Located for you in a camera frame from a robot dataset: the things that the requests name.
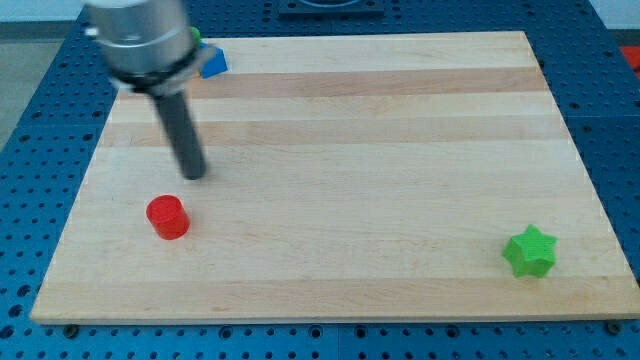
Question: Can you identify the wooden board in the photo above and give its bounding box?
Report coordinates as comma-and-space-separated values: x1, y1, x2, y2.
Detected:
31, 31, 639, 325

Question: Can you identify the black pusher rod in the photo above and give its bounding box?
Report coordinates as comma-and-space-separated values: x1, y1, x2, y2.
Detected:
153, 91, 207, 180

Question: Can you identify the green round block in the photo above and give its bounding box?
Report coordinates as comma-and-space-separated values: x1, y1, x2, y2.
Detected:
190, 26, 202, 46

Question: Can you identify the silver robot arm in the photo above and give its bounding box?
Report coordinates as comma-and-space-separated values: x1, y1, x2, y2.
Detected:
85, 0, 216, 97

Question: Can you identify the green star block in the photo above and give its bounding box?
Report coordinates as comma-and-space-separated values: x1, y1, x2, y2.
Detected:
502, 224, 558, 278

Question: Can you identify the red cylinder block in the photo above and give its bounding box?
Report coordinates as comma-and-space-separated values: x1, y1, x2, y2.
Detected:
145, 194, 191, 240

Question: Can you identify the blue block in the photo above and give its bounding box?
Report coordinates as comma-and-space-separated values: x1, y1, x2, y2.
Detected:
200, 43, 228, 79

